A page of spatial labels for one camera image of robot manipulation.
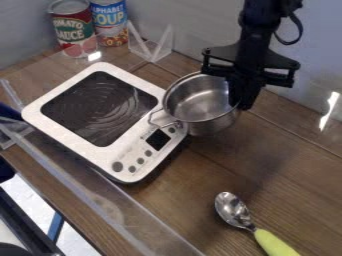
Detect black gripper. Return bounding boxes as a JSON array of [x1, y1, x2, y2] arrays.
[[200, 43, 300, 110]]

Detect silver pot with handles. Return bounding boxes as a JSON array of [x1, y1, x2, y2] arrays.
[[148, 72, 240, 136]]

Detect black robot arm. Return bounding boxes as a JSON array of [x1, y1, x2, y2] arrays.
[[200, 0, 303, 111]]

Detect white and black stove top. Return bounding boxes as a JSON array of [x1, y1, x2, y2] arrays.
[[21, 62, 187, 183]]

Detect alphabet soup can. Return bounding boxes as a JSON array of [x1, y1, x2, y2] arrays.
[[89, 0, 128, 47]]

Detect tomato sauce can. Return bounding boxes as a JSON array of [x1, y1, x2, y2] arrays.
[[48, 0, 97, 58]]

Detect clear acrylic front barrier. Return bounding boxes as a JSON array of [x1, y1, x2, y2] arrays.
[[0, 79, 205, 256]]

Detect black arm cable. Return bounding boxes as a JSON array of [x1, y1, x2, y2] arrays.
[[272, 13, 304, 46]]

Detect clear acrylic corner bracket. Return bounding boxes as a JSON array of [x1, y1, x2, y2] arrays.
[[126, 21, 173, 63]]

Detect spoon with green handle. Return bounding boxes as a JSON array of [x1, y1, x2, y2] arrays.
[[213, 192, 300, 256]]

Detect black metal table frame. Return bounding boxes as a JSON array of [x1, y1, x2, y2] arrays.
[[0, 187, 65, 256]]

